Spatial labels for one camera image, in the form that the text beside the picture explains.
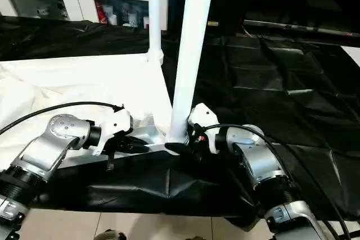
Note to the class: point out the white plastic table top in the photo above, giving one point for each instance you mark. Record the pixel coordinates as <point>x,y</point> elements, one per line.
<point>84,82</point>

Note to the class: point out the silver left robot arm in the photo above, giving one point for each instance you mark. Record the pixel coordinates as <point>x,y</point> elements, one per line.
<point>50,144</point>

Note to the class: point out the black mat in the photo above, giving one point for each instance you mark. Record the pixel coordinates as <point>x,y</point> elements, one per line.
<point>281,94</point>

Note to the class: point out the long black bar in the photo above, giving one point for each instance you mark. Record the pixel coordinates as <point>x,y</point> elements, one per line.
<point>304,28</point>

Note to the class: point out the white flat sheet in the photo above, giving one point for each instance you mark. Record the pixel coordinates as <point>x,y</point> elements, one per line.
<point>353,54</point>

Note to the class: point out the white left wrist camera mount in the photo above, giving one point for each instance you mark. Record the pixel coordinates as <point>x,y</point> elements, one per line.
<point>115,125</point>

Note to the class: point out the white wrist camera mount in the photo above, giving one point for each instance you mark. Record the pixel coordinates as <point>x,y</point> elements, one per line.
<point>201,115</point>
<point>115,125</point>

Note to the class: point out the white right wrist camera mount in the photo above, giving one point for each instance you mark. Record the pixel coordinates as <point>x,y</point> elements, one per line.
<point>201,115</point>

